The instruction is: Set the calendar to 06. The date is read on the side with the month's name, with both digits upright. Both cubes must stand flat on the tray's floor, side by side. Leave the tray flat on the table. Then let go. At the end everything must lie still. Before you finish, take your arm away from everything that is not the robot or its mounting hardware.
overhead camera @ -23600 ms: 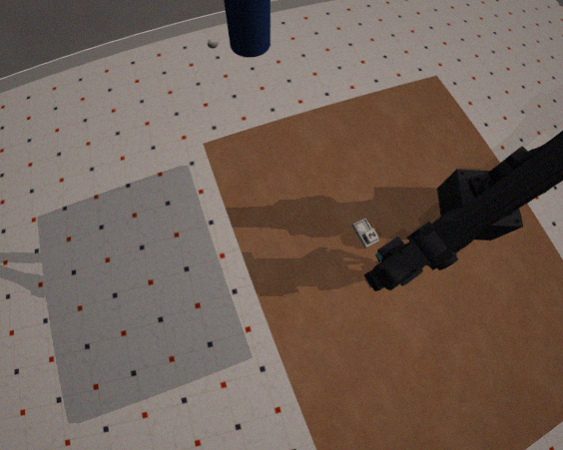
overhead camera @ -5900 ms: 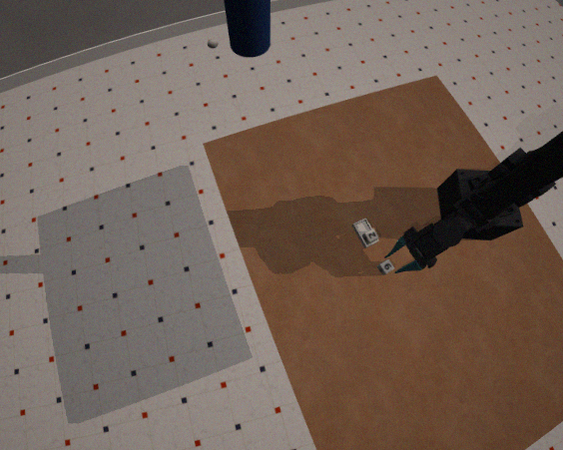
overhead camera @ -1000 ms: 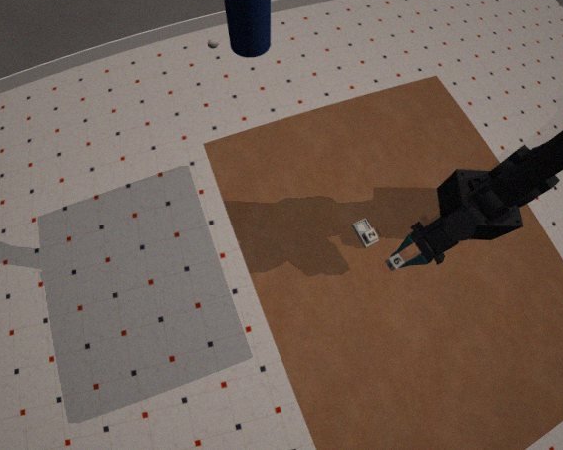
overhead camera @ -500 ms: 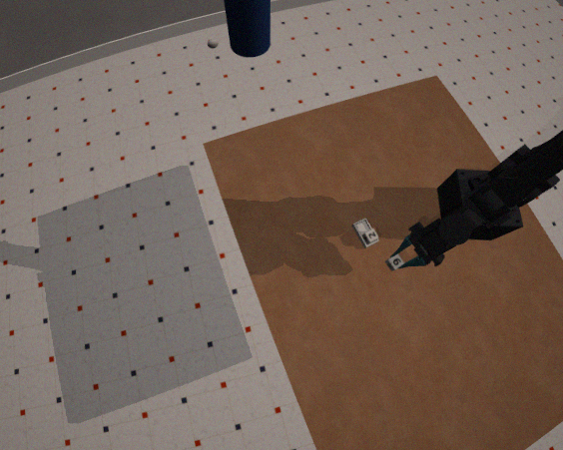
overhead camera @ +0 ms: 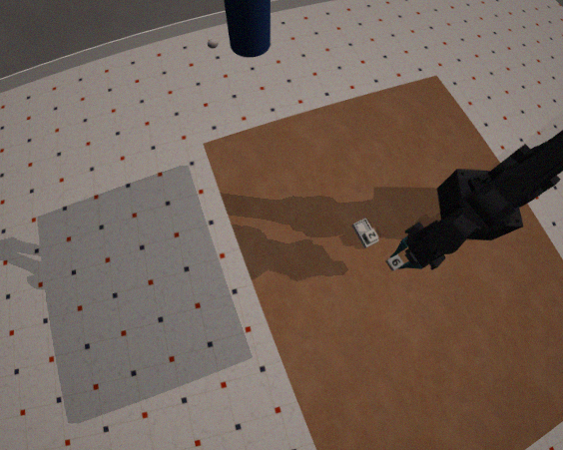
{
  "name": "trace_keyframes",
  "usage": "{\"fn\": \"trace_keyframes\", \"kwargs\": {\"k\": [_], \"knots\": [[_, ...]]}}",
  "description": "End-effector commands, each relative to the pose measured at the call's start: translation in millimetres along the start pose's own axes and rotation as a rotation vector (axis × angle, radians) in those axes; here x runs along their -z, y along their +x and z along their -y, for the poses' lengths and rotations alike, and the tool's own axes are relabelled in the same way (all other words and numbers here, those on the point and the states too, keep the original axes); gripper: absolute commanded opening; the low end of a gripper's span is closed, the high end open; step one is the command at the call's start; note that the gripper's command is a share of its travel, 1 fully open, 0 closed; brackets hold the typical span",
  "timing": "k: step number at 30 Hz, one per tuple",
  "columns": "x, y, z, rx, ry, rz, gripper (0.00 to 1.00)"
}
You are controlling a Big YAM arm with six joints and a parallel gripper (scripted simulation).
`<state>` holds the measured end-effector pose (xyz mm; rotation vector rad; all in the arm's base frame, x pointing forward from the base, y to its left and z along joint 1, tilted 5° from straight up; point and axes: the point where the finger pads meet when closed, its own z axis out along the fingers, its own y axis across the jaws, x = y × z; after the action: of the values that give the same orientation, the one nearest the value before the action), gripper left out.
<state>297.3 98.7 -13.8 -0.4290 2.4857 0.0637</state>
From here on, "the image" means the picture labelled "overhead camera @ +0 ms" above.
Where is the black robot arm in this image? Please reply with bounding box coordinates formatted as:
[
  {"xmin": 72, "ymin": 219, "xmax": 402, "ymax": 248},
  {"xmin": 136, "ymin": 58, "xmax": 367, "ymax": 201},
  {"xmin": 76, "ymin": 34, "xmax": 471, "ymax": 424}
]
[{"xmin": 405, "ymin": 130, "xmax": 563, "ymax": 265}]

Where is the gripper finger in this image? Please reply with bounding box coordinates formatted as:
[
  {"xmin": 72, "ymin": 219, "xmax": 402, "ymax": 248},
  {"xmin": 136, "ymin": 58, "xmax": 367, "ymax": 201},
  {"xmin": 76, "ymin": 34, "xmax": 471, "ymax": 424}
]
[
  {"xmin": 399, "ymin": 261, "xmax": 423, "ymax": 269},
  {"xmin": 391, "ymin": 237, "xmax": 408, "ymax": 257}
]

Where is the white number cube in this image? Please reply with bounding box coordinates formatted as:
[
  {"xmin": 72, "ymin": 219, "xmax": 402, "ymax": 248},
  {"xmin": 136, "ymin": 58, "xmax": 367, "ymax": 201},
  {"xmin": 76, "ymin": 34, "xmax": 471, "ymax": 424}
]
[
  {"xmin": 386, "ymin": 254, "xmax": 404, "ymax": 270},
  {"xmin": 362, "ymin": 228, "xmax": 378, "ymax": 244}
]

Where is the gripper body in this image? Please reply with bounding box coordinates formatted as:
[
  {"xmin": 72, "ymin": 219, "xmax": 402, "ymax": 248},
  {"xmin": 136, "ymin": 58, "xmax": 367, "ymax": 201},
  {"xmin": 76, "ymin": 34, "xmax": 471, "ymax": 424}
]
[{"xmin": 405, "ymin": 222, "xmax": 445, "ymax": 269}]

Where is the white rectangular tray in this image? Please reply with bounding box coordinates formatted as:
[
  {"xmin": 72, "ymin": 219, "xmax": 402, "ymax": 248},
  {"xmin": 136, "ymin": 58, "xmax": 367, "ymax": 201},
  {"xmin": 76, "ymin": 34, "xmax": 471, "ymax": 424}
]
[{"xmin": 352, "ymin": 219, "xmax": 378, "ymax": 248}]

